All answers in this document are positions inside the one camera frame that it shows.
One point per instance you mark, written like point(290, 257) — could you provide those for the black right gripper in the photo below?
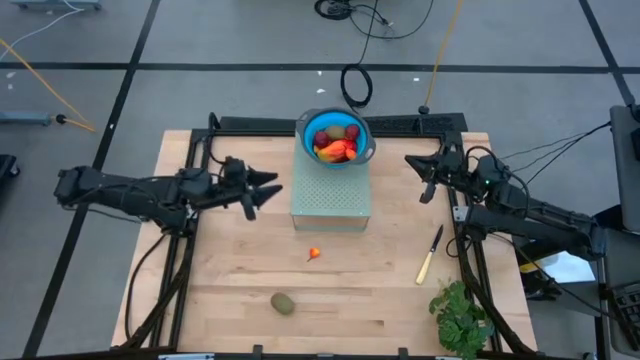
point(452, 170)

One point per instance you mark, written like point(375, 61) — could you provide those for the brown green kiwi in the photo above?
point(282, 303)
point(336, 132)

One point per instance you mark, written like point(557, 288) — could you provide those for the green plant in white pot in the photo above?
point(460, 320)

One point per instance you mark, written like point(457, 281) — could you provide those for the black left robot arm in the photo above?
point(125, 192)

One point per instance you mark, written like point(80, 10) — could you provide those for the green perforated metal shelf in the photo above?
point(330, 195)

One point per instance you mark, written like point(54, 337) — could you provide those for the dark red plum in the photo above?
point(322, 139)
point(352, 132)

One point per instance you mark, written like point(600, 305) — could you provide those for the black keyboard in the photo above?
point(627, 310)

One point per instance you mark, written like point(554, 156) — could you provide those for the grey desk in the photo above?
point(625, 165)

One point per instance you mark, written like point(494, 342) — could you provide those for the red yellow mango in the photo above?
point(332, 150)

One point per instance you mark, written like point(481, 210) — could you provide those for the blue grey collapsible colander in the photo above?
point(310, 124)

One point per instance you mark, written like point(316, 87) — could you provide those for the pale flat screen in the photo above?
point(565, 267)

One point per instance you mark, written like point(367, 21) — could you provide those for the grey table-level camera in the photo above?
point(325, 356)

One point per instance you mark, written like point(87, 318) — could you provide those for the black chair base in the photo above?
point(7, 165)

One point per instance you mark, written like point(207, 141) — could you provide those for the grey metal floor bar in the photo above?
point(57, 5)
point(25, 118)

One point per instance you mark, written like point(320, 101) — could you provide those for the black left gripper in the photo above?
point(235, 187)

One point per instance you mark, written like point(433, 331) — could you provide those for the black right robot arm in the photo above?
point(530, 215)

